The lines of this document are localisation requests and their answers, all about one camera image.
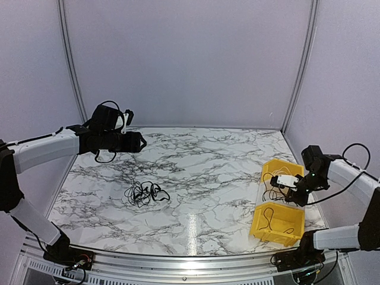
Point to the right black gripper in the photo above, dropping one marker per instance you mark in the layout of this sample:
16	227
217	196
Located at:
303	200

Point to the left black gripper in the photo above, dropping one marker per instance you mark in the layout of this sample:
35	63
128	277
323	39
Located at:
132	144

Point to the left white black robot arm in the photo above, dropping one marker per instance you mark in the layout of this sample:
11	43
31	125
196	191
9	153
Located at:
105	130

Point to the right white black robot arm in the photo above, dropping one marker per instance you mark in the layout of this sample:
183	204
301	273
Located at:
322	170

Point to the clear plastic storage bin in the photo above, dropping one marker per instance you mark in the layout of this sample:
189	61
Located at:
268	193

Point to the near yellow storage bin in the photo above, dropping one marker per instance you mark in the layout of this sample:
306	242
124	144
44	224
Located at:
278	223

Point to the yellow storage bin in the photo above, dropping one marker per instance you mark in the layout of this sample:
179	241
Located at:
278	223
280	167

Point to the far yellow storage bin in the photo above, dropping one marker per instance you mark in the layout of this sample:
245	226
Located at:
280	167

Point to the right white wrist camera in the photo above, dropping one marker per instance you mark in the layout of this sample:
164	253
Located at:
284	181

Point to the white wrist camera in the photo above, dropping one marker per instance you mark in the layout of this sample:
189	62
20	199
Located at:
284	181
124	121

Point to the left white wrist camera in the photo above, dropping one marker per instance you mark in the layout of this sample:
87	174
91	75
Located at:
124	121

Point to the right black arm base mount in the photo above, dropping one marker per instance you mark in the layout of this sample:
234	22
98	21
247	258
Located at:
296	259

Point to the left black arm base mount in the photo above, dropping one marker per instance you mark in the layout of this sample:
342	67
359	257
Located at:
72	257

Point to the aluminium front frame rail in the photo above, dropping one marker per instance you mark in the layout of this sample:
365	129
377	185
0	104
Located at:
123	268

